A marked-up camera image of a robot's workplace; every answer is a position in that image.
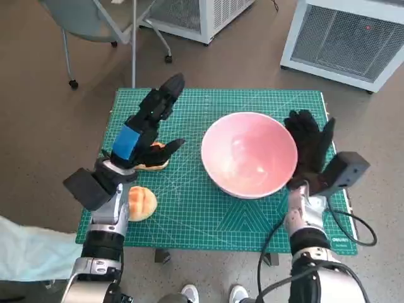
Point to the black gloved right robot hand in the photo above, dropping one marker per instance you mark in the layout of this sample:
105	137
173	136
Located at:
309	148

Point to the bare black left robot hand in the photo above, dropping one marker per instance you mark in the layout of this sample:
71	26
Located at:
145	126

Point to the oblong toy bread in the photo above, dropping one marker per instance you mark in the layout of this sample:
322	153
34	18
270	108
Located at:
159	166

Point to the pink bowl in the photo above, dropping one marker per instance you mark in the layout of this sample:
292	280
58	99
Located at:
249	151

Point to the round toy bread bun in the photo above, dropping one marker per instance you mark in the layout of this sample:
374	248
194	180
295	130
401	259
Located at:
143	202

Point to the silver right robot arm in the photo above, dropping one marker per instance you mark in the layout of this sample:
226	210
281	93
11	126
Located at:
303	221

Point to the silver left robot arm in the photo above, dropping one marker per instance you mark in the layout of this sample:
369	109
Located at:
107	217

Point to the green cutting mat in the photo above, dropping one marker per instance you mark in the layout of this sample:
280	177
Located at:
195	104

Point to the white metal pole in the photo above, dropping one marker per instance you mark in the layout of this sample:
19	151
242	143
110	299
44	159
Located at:
134	63

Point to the large white mesh cabinet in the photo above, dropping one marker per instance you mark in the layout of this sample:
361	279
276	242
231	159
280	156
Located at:
341	41

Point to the small white mesh cabinet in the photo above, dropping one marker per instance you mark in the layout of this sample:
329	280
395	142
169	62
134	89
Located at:
189	15

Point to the grey wheeled chair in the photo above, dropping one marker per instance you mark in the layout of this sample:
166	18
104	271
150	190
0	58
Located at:
85	19

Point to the white shoe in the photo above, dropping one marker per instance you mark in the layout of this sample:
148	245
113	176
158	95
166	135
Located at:
190	293
238	293

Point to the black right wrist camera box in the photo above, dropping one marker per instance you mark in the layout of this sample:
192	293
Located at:
347	170

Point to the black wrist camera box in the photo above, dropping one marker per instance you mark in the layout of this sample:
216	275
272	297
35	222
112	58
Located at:
85	189
347	170

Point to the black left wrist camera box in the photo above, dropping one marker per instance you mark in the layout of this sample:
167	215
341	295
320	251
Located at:
85	189

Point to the black table bracket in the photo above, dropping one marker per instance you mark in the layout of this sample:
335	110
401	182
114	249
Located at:
271	259
162	255

